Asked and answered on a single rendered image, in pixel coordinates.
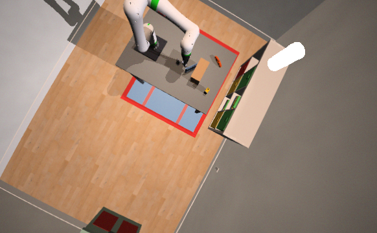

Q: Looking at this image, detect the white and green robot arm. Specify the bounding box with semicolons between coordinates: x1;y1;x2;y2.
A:
123;0;200;59

